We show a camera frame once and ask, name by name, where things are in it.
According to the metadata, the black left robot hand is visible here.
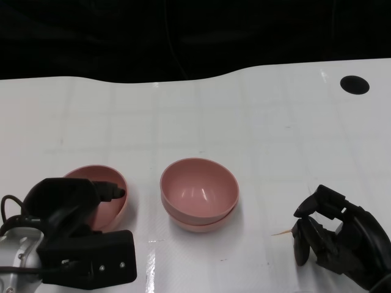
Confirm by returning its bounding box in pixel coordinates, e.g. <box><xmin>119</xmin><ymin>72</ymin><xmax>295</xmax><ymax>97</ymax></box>
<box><xmin>23</xmin><ymin>178</ymin><xmax>126</xmax><ymax>242</ymax></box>

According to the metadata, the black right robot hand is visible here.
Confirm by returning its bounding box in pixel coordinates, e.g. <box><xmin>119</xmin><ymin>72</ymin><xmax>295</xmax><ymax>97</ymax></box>
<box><xmin>292</xmin><ymin>184</ymin><xmax>391</xmax><ymax>292</ymax></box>

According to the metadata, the pink plastic bowl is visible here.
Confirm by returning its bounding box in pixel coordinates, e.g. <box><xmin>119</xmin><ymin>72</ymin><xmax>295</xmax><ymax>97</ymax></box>
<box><xmin>62</xmin><ymin>164</ymin><xmax>129</xmax><ymax>232</ymax></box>
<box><xmin>159</xmin><ymin>157</ymin><xmax>239</xmax><ymax>219</ymax></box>
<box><xmin>166</xmin><ymin>204</ymin><xmax>236</xmax><ymax>234</ymax></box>

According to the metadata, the black round table grommet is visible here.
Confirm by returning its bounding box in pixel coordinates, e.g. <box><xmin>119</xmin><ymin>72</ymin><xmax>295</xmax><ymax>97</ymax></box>
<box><xmin>340</xmin><ymin>75</ymin><xmax>370</xmax><ymax>95</ymax></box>

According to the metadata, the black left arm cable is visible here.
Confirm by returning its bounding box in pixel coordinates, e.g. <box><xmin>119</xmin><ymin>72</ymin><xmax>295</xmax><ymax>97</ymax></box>
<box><xmin>0</xmin><ymin>195</ymin><xmax>42</xmax><ymax>228</ymax></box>

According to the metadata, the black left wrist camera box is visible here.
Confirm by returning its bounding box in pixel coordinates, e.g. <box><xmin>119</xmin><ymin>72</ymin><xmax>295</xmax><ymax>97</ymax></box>
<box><xmin>37</xmin><ymin>229</ymin><xmax>137</xmax><ymax>290</ymax></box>

